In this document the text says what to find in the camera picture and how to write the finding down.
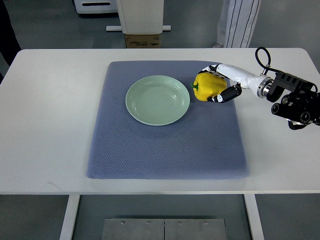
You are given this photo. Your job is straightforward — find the white striped trouser legs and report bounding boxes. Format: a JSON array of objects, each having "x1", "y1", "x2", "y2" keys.
[{"x1": 216, "y1": 0, "x2": 261, "y2": 48}]

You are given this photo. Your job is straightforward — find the yellow bell pepper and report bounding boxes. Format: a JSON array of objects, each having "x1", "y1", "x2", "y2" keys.
[{"x1": 190, "y1": 72, "x2": 227, "y2": 102}]

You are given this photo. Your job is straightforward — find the left white table leg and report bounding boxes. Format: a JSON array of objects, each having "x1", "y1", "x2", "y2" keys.
[{"x1": 59, "y1": 194, "x2": 80, "y2": 240}]

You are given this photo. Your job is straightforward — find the cardboard box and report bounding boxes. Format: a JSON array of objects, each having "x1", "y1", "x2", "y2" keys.
[{"x1": 124, "y1": 34, "x2": 161, "y2": 49}]

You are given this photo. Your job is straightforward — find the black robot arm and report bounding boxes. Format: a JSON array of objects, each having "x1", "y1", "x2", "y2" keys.
[{"x1": 255, "y1": 47, "x2": 320, "y2": 130}]

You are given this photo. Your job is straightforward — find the blue quilted mat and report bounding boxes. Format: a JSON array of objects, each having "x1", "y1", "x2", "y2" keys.
[{"x1": 86, "y1": 60, "x2": 249, "y2": 180}]

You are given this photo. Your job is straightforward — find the right white table leg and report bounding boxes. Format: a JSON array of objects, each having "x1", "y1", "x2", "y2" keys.
[{"x1": 244, "y1": 194, "x2": 265, "y2": 240}]

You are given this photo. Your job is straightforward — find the white shoe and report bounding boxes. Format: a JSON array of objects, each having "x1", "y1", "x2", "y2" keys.
[{"x1": 213, "y1": 43, "x2": 224, "y2": 48}]

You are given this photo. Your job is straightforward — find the person in dark clothes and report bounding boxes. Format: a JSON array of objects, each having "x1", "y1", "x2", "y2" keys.
[{"x1": 0, "y1": 0, "x2": 22, "y2": 83}]

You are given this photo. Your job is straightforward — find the white pedestal stand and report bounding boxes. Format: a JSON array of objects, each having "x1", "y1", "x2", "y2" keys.
[{"x1": 105, "y1": 0, "x2": 171, "y2": 35}]

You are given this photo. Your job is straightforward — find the light green plate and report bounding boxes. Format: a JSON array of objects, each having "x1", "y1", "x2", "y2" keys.
[{"x1": 125, "y1": 75, "x2": 190, "y2": 126}]

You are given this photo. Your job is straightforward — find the white table leg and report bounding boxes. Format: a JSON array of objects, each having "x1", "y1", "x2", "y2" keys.
[
  {"x1": 244, "y1": 194, "x2": 265, "y2": 240},
  {"x1": 59, "y1": 194, "x2": 80, "y2": 240}
]

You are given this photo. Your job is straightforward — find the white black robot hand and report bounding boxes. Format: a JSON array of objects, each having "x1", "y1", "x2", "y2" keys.
[{"x1": 198, "y1": 63, "x2": 273, "y2": 103}]

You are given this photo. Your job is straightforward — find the white machine with slot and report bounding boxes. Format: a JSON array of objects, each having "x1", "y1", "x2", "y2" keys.
[{"x1": 73, "y1": 0, "x2": 118, "y2": 14}]

